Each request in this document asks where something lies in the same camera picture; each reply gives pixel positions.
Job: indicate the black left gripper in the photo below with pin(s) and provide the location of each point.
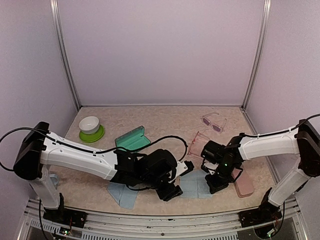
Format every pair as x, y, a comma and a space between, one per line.
170, 193

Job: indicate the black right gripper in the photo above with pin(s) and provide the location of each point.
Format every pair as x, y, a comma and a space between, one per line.
216, 186

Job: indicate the square light blue cloth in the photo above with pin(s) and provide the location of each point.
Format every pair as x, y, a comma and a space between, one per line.
194, 185

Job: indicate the grey-blue glasses case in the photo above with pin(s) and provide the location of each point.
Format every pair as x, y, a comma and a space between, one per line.
132, 140

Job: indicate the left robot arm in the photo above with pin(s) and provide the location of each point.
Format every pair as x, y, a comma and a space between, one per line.
42, 148

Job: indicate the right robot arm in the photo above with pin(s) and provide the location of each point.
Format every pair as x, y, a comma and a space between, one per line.
302, 140

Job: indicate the red lens pink sunglasses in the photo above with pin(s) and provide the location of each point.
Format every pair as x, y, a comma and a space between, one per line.
197, 145

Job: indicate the purple lens pink sunglasses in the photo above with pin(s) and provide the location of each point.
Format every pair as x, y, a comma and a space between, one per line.
215, 121

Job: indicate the pink glasses case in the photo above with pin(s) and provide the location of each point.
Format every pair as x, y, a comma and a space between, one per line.
243, 185

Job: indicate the folded light blue cloth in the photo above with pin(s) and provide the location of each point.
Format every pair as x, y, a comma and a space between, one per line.
122, 195

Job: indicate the green plate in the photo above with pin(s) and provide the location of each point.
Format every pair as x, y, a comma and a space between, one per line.
91, 138

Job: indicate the white bowl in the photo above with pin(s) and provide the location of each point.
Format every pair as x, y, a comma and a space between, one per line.
89, 125

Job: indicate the light blue mug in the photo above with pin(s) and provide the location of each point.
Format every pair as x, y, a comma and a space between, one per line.
54, 179

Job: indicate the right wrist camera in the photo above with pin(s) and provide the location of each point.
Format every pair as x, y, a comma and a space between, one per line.
209, 169

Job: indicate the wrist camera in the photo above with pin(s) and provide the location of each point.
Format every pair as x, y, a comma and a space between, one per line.
182, 168
209, 169

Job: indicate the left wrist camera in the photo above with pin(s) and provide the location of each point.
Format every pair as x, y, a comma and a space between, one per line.
182, 168

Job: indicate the front aluminium rail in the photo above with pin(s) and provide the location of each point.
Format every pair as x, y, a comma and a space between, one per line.
115, 226

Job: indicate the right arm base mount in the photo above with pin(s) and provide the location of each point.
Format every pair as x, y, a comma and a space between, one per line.
265, 212

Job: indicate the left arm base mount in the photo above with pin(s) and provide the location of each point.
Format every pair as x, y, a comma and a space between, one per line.
65, 216

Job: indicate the right aluminium corner post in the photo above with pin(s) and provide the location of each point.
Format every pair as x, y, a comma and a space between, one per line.
258, 53

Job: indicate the aluminium corner post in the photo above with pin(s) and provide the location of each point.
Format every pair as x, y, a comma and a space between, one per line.
258, 53
54, 5

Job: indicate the left aluminium corner post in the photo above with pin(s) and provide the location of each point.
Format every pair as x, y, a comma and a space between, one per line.
54, 5

